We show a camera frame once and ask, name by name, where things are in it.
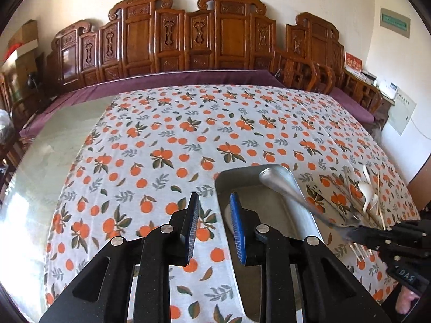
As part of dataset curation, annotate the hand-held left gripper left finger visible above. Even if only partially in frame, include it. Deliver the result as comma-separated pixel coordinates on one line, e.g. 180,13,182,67
39,192,200,323

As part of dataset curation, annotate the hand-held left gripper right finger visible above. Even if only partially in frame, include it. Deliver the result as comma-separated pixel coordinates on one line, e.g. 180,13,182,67
230,192,391,323

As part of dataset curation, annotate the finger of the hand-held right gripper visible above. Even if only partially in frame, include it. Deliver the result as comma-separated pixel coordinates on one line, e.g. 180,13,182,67
350,219,431,240
345,235,431,266

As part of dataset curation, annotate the white fork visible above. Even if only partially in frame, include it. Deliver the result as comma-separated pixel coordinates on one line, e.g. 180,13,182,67
345,166,369,261

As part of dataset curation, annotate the metal tray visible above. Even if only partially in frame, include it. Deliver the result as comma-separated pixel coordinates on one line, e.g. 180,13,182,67
215,164,324,323

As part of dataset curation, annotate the metal spoon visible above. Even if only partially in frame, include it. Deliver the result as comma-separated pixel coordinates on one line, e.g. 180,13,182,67
259,167,359,231

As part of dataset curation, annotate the person's right hand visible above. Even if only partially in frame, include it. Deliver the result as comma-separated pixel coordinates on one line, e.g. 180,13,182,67
395,289,421,314

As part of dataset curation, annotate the small white spoon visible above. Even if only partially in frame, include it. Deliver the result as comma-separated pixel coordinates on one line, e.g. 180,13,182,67
357,181,373,217

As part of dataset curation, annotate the orange print tablecloth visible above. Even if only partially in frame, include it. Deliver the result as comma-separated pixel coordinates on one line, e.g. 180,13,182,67
44,84,421,323

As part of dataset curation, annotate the wooden armchair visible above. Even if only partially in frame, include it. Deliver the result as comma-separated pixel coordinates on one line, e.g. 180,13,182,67
273,50,335,95
342,70,384,115

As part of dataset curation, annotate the white device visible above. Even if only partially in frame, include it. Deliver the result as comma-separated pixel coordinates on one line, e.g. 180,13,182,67
374,77,401,100

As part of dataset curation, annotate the red box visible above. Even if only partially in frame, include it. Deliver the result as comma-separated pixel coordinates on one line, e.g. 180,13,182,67
344,52,364,76

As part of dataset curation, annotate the wide carved wooden bench back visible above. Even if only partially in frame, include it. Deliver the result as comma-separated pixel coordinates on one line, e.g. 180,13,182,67
100,0,281,82

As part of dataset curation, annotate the small carved wooden bench back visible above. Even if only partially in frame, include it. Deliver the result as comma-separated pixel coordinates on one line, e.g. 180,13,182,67
45,20,102,92
286,12,345,75

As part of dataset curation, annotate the wooden chair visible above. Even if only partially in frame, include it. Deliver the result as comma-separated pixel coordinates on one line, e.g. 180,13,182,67
0,71,46,175

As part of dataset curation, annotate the clear plastic bag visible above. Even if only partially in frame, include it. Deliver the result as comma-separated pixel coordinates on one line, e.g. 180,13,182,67
0,108,16,143

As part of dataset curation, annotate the cardboard box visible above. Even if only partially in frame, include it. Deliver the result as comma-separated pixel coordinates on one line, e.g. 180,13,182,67
7,19,40,62

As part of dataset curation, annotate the green wall sign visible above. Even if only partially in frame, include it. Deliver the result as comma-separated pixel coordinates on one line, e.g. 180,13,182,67
380,7,412,40

